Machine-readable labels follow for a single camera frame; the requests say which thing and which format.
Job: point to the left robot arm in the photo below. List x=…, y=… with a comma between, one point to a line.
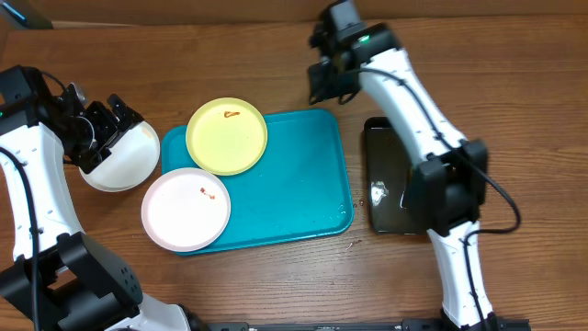
x=61, y=278

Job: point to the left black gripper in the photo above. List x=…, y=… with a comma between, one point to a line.
x=114, y=124

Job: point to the white plate with red stain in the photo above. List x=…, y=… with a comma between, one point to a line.
x=185, y=210

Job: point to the black water tray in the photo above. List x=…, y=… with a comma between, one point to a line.
x=388, y=174

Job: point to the yellow-green plate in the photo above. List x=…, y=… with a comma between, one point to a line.
x=226, y=136

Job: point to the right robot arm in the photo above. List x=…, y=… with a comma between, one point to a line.
x=448, y=173

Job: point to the white plate with orange stain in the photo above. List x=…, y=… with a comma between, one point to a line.
x=133, y=158

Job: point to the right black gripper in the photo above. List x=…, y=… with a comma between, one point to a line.
x=322, y=80

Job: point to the dark corner object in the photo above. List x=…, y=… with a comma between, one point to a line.
x=21, y=14

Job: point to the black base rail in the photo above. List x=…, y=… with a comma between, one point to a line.
x=321, y=326

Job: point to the teal plastic tray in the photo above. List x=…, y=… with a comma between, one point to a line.
x=299, y=189

